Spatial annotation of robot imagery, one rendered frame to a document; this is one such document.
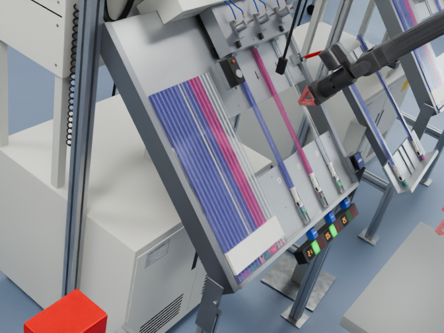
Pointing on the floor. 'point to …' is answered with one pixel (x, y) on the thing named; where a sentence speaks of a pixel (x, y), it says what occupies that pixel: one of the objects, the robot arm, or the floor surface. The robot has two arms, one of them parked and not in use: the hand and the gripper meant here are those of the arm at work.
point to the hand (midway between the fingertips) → (301, 101)
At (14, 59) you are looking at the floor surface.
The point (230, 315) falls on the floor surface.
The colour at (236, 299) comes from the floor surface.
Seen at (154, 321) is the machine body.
